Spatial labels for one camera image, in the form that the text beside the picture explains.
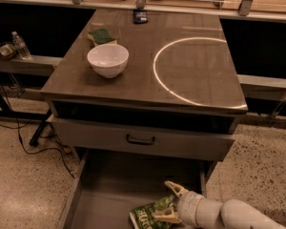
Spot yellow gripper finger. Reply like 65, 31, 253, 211
164, 180, 188, 198
152, 207, 182, 224

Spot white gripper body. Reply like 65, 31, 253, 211
177, 191, 203, 227

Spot green jalapeno chip bag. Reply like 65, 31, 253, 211
130, 195, 174, 229

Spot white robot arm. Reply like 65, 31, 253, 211
153, 180, 286, 229

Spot grey upper drawer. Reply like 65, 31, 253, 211
51, 117, 235, 161

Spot open grey middle drawer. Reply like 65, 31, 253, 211
57, 149, 208, 229

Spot grey cabinet counter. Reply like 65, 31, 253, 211
42, 9, 247, 124

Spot grey side shelf right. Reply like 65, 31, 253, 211
236, 73, 286, 122

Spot grey side shelf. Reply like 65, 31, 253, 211
236, 73, 286, 122
0, 55, 62, 76

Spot white ceramic bowl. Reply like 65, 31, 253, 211
87, 44, 129, 78

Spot green and yellow sponge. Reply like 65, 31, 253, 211
88, 29, 117, 46

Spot small dark blue packet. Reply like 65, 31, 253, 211
133, 10, 148, 24

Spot grey side shelf left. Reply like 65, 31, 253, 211
0, 55, 62, 76

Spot clear plastic water bottle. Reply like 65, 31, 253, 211
11, 31, 31, 60

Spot dark bowl with items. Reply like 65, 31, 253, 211
0, 43, 16, 61

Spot black drawer handle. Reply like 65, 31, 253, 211
126, 134, 155, 146

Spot black floor cable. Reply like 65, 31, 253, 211
0, 64, 76, 179

